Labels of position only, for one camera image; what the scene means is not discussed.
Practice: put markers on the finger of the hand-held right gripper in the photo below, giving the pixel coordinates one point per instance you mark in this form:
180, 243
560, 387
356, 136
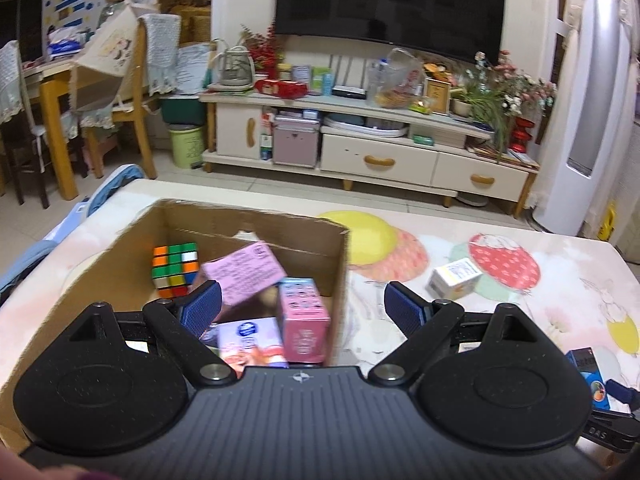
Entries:
620, 391

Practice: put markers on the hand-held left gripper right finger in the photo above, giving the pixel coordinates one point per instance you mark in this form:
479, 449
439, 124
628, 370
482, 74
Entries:
407, 307

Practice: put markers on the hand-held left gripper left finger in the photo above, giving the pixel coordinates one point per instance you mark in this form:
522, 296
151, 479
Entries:
200, 307

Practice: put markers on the blue medicine box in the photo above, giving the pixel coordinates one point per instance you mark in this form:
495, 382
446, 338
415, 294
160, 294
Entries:
592, 385

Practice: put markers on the colourful puzzle cube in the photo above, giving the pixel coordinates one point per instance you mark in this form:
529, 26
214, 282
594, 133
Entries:
172, 267

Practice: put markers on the small pink box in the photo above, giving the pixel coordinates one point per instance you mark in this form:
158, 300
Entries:
245, 270

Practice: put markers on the cartoon bear tissue pack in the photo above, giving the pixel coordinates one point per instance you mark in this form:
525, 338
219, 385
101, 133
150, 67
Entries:
250, 342

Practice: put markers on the green printed cardboard box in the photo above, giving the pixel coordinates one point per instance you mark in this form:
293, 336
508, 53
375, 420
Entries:
225, 222

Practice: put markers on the pink cartoon figure box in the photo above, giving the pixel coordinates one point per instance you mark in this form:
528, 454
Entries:
302, 325

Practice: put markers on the small cream box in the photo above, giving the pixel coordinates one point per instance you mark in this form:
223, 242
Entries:
452, 277

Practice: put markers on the floral printed tablecloth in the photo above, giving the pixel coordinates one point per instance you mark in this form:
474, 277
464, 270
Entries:
500, 320

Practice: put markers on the white round floor object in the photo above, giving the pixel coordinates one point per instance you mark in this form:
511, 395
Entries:
471, 200

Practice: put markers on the cream television cabinet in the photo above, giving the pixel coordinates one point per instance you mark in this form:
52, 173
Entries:
380, 160

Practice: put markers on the blue cloth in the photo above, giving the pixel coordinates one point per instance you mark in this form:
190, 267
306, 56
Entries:
110, 185

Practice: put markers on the light green trash bin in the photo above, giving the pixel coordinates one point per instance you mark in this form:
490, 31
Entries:
186, 147

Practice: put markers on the small green box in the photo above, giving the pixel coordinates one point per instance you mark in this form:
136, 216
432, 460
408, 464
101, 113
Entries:
422, 140

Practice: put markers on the blue white carton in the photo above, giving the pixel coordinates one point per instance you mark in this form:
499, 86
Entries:
266, 147

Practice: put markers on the stack of papers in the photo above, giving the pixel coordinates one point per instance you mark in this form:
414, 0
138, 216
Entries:
505, 155

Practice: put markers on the white round basin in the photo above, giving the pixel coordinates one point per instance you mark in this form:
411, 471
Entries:
360, 125

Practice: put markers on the pink storage case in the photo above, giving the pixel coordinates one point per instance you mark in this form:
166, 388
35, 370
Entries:
296, 142

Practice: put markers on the yellow wooden chair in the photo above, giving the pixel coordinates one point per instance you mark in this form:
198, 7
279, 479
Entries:
140, 125

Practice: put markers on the dark green storage box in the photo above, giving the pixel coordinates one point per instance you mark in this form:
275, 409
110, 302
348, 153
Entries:
182, 109

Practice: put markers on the red vase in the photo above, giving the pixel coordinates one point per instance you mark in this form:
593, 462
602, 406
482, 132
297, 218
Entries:
521, 135

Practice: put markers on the framed certificate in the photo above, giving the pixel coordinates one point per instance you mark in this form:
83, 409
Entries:
437, 96

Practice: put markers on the green potted plant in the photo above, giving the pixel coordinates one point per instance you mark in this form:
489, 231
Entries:
487, 105

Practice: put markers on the clear plastic bag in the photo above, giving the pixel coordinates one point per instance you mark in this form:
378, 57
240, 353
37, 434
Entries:
395, 80

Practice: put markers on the dark wooden chair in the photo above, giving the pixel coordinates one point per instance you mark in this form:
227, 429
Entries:
22, 160

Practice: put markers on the red snack box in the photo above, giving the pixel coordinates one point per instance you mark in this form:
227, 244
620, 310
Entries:
280, 88

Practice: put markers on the white printed paper bag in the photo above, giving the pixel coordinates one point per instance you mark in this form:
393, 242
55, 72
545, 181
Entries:
194, 70

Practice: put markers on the green white carton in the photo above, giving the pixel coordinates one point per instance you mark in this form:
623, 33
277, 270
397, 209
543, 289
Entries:
322, 81

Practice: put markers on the glass teapot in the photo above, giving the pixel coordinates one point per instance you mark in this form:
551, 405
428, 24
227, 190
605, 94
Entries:
234, 67

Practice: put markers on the pink artificial flowers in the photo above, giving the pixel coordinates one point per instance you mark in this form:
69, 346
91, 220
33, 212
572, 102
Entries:
525, 87

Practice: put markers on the white lace chair cover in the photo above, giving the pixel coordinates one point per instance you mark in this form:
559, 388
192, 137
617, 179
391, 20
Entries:
160, 50

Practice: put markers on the red berry bouquet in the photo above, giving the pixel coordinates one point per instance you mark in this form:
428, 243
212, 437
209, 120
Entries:
262, 50

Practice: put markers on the white standing air conditioner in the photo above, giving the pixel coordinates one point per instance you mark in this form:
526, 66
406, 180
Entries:
585, 110

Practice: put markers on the cream tote bag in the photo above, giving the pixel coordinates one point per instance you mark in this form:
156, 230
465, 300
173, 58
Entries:
107, 55

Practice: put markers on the woven wicker basket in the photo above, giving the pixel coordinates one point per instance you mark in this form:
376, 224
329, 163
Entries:
192, 22

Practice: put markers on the blue white plastic packet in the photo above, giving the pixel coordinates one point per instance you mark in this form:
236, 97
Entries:
65, 47

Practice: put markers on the pale chair cover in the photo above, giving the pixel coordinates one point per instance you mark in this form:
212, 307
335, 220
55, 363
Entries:
10, 80

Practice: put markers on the black flat television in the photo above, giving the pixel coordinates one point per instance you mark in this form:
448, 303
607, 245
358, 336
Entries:
390, 0

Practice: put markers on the glass jar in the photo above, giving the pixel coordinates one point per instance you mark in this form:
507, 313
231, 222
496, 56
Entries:
117, 7

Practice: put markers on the cream curtain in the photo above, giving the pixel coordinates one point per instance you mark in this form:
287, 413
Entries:
632, 60

